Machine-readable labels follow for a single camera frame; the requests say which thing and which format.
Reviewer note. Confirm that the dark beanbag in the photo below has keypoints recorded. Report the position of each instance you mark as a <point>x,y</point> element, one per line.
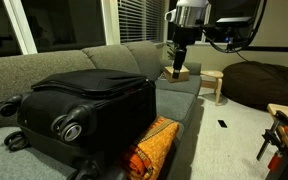
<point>264,85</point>

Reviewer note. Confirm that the black bar clamp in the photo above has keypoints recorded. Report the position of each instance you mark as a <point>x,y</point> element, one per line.
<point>270,136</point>

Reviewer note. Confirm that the black phone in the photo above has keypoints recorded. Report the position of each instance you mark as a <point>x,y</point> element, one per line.
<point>222,123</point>

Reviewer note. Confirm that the white window blinds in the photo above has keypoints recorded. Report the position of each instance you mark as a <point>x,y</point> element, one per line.
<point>140,20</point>

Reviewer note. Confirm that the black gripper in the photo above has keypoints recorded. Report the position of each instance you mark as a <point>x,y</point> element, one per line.
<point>184,35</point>

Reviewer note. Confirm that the wooden box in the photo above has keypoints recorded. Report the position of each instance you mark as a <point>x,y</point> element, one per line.
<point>180,75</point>

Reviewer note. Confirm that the small wooden stool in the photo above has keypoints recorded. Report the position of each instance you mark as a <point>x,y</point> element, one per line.
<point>214,75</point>

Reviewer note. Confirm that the white window frame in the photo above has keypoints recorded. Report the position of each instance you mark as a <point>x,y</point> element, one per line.
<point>19,26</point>

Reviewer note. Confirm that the black fabric wheeled suitcase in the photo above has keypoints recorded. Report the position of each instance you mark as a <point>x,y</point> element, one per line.
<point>117,113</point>

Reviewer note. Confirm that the grey fabric sofa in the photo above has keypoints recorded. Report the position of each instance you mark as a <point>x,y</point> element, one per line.
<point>27,70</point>

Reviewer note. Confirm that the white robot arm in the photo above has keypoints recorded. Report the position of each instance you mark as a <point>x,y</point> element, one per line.
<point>190,13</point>

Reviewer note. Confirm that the black stand camera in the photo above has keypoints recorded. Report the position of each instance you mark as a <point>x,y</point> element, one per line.
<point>234,22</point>

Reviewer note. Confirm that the orange patterned pillow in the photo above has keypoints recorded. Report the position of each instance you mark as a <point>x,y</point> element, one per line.
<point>154,143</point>

